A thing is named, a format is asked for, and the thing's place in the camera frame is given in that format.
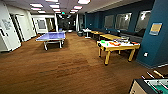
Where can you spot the white pillar outlet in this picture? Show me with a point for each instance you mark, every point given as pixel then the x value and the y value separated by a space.
pixel 145 54

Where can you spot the white hallway door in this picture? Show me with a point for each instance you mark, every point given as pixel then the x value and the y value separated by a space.
pixel 23 26

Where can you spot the glass window in blue wall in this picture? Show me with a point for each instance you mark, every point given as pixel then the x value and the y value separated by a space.
pixel 109 21
pixel 142 20
pixel 123 21

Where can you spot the white table with items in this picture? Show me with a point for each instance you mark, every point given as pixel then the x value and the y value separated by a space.
pixel 118 46

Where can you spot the small red object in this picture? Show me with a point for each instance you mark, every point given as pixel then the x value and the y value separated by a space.
pixel 135 42

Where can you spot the ceiling light panel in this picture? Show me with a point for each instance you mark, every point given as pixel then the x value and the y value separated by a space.
pixel 54 6
pixel 36 5
pixel 51 0
pixel 77 7
pixel 84 1

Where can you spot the yellow framed wall sign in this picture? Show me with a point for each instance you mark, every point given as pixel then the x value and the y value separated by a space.
pixel 155 28

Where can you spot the grey bowl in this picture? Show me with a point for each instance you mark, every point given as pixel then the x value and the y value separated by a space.
pixel 124 39

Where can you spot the blue ping pong table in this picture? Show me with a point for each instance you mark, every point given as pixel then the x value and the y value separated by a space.
pixel 51 36

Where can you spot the small white round table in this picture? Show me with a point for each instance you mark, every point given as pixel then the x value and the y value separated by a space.
pixel 87 31

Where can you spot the foosball table with green field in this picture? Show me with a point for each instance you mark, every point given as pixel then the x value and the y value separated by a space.
pixel 150 86

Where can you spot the small green object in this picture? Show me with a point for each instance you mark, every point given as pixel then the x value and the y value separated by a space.
pixel 103 42

